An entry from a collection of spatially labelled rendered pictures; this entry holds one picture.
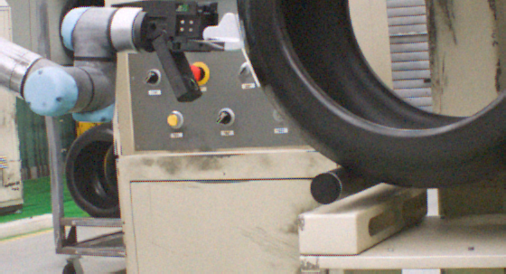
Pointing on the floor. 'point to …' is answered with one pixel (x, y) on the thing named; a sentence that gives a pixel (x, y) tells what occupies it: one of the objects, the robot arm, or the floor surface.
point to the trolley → (81, 159)
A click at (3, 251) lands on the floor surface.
